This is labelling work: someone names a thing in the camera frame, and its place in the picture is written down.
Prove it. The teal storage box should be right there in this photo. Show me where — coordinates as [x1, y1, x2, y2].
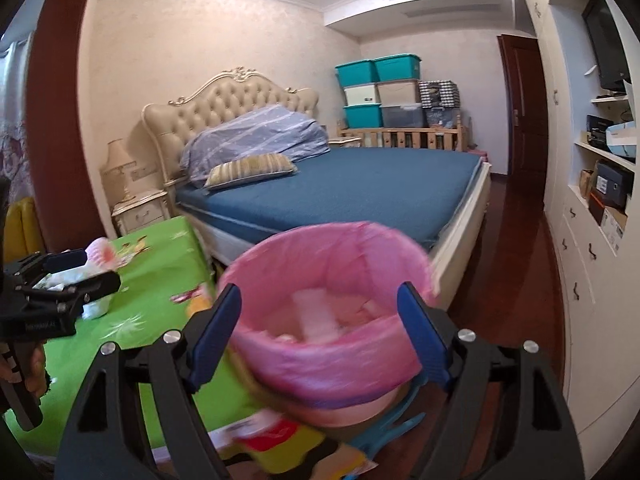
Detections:
[373, 54, 425, 83]
[335, 60, 379, 87]
[343, 105, 385, 130]

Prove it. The yellow leather armchair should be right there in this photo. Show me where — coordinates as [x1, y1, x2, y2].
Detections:
[4, 196, 49, 262]

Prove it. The green printed tablecloth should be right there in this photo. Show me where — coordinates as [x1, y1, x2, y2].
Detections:
[0, 216, 266, 458]

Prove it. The white wall cabinet unit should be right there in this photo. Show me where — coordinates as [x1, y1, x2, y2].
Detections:
[522, 0, 640, 438]

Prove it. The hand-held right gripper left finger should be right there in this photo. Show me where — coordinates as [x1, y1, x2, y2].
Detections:
[54, 284, 243, 480]

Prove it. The yellow red printed bag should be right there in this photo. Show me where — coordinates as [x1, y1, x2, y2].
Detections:
[212, 407, 378, 478]

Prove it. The cream nightstand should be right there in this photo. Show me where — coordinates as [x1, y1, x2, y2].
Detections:
[111, 190, 174, 237]

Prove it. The wooden crib rail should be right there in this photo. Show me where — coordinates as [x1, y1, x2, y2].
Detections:
[336, 115, 472, 152]

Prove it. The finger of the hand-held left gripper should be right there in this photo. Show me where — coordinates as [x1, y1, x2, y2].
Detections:
[17, 270, 122, 317]
[5, 249, 89, 279]

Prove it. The grey clear storage box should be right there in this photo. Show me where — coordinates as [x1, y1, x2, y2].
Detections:
[381, 103, 427, 129]

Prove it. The brown wooden door frame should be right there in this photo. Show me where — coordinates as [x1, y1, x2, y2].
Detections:
[24, 0, 120, 257]

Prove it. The beige tufted headboard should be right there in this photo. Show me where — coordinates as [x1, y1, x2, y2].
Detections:
[141, 66, 321, 187]

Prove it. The black safe box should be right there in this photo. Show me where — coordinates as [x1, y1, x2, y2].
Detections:
[590, 160, 636, 212]

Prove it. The light blue carton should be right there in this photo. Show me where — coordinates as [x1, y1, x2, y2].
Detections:
[605, 122, 640, 162]

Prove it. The lace patterned curtain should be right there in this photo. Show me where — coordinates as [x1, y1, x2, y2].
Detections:
[0, 37, 37, 211]

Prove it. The tan storage box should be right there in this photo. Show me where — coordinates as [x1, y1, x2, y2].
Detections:
[376, 80, 421, 106]

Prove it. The striped pillow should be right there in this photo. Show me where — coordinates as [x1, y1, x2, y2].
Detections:
[204, 154, 299, 192]

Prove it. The person's left hand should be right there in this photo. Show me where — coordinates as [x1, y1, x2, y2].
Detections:
[0, 342, 52, 398]

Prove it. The pink-lined trash bin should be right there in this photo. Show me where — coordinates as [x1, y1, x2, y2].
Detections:
[218, 221, 435, 428]

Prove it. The cream table lamp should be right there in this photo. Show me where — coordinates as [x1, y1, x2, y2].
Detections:
[100, 139, 139, 202]

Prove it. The blue plastic item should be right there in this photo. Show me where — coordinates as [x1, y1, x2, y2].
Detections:
[350, 375, 431, 463]

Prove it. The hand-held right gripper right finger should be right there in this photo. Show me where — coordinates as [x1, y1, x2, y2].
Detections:
[396, 281, 586, 480]

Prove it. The beige storage box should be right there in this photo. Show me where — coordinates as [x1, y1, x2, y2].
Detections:
[343, 83, 380, 108]

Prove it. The dark wooden door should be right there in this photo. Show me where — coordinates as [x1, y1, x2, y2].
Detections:
[497, 34, 549, 177]

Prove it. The checkered storage bag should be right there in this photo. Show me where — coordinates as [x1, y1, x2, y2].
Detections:
[419, 80, 461, 110]

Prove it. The black electronic device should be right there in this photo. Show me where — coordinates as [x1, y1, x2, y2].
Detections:
[585, 115, 615, 149]

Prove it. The bed with blue sheet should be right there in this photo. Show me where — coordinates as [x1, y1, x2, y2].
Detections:
[172, 146, 493, 311]

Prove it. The blue patterned quilt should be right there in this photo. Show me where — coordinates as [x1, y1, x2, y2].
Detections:
[179, 105, 331, 188]

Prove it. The black television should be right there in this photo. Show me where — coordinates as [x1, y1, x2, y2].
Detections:
[582, 0, 632, 94]

